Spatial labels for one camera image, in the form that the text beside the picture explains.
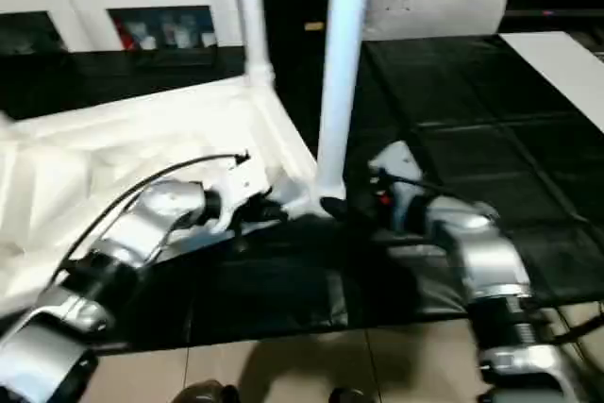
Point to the white plastic table leg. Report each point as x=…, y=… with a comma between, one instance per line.
x=342, y=63
x=251, y=16

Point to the white plastic table top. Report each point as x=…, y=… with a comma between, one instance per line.
x=94, y=158

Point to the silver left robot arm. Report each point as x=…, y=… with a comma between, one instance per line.
x=123, y=252

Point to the black work mat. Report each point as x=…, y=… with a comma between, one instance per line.
x=453, y=139

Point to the white mug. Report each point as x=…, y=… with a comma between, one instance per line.
x=208, y=39

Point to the small yellow label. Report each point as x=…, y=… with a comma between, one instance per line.
x=314, y=26

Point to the white sheet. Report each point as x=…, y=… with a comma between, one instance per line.
x=566, y=68

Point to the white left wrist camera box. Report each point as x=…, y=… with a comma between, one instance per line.
x=236, y=186

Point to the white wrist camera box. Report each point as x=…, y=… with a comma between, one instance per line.
x=396, y=167
x=236, y=186

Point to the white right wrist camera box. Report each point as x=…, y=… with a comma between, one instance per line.
x=396, y=167

